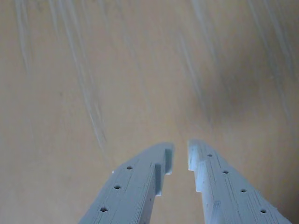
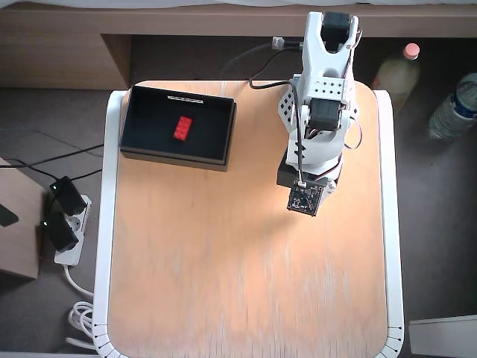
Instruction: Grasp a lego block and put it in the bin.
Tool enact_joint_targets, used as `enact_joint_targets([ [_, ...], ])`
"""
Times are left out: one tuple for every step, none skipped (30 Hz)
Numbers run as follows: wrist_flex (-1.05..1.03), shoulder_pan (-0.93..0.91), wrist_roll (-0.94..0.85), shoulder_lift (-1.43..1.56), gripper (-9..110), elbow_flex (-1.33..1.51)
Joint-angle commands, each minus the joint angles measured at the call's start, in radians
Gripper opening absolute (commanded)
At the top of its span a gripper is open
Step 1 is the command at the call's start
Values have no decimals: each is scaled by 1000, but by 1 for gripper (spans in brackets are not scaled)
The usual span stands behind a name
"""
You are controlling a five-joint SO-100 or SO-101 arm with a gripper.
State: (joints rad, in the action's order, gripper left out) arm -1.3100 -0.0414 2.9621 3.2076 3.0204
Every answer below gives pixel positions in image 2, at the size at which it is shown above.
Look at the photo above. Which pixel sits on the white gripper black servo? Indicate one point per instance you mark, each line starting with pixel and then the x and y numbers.
pixel 286 176

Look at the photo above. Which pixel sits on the red lego block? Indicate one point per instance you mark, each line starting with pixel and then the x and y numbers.
pixel 182 127

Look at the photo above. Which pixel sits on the white printed robot arm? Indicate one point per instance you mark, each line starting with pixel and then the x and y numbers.
pixel 324 71

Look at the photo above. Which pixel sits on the black cardboard box bin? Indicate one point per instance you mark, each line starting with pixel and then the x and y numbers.
pixel 156 123

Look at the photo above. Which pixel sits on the yellow bottle pink cap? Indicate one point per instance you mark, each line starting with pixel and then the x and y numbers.
pixel 397 76

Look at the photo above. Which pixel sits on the clear water bottle blue label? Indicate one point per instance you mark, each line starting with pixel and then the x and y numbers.
pixel 452 108

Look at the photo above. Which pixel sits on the black power adapter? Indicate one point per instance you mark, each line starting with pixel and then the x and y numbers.
pixel 69 195
pixel 59 231

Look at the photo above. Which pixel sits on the white power strip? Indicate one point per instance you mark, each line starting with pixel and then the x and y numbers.
pixel 72 242

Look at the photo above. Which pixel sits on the white flat board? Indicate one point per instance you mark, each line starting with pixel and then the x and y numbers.
pixel 443 335

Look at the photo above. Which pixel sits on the brown cardboard box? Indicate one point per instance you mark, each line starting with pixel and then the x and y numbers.
pixel 18 242

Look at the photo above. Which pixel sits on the flat black device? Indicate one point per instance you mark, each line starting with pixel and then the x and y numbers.
pixel 6 216

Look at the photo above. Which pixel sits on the black camera circuit board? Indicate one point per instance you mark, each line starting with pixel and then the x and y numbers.
pixel 305 199

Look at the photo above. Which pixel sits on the white table frame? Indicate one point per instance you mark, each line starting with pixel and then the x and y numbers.
pixel 106 186

